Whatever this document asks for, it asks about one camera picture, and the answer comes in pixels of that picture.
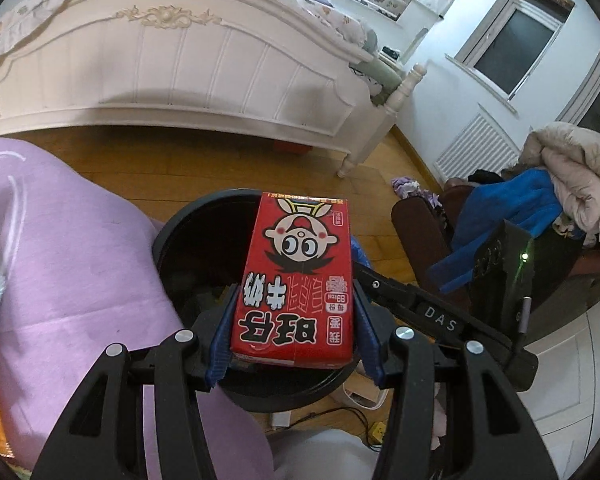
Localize red milk carton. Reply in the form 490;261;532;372
230;192;354;368

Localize black trash bin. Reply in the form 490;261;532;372
151;188;358;413

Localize blue cloth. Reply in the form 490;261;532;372
428;168;585;294

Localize purple tablecloth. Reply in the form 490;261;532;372
0;138;181;468

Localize white radiator grille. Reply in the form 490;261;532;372
434;110;520;181

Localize beige clothes pile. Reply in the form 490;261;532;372
518;122;600;241

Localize white framed window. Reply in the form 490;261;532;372
454;0;574;101

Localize white carved bed frame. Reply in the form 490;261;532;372
0;0;426;172

